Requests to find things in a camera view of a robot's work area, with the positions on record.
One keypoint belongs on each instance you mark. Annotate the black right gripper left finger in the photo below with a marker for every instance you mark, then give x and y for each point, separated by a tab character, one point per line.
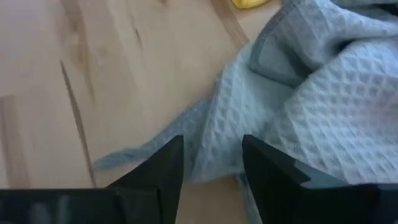
93	205

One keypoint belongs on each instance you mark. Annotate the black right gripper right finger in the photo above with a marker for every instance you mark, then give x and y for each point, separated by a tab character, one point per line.
295	205

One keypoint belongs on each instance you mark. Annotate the grey waffle-weave towel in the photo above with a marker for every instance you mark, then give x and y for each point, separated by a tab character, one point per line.
311	109

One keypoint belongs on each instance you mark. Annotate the yellow microfiber towel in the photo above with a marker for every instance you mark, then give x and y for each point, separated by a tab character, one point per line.
248	3

